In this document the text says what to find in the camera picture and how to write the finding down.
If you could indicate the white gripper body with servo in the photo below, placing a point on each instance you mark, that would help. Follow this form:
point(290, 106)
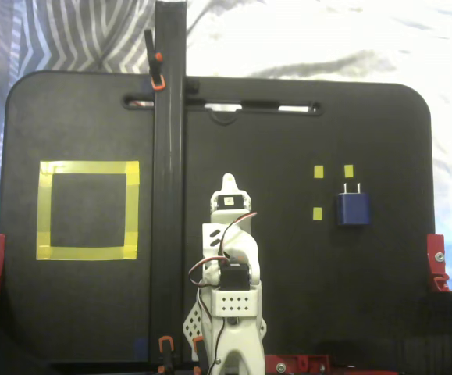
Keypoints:
point(230, 216)

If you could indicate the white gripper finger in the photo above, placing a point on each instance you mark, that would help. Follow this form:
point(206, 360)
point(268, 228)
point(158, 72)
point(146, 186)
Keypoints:
point(233, 184)
point(226, 184)

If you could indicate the blue white charger block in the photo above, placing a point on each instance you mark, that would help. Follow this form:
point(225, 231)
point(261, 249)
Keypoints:
point(353, 209)

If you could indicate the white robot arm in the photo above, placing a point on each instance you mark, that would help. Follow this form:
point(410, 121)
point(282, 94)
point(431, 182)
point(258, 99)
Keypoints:
point(245, 246)

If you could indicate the long black table bar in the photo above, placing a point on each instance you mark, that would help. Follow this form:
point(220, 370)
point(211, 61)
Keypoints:
point(169, 156)

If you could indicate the small yellow tape marker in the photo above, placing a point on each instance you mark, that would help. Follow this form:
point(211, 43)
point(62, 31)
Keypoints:
point(317, 213)
point(348, 170)
point(318, 172)

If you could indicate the orange black spring clamp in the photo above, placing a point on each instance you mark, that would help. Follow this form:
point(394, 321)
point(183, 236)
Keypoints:
point(199, 345)
point(166, 345)
point(155, 68)

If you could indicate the yellow tape square outline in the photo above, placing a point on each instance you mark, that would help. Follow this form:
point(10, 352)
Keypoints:
point(93, 167)

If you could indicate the red screw clamp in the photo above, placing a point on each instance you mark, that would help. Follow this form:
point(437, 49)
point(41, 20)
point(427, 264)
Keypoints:
point(296, 363)

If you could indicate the small blue tape piece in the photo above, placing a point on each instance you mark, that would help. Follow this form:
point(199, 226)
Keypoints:
point(141, 347)

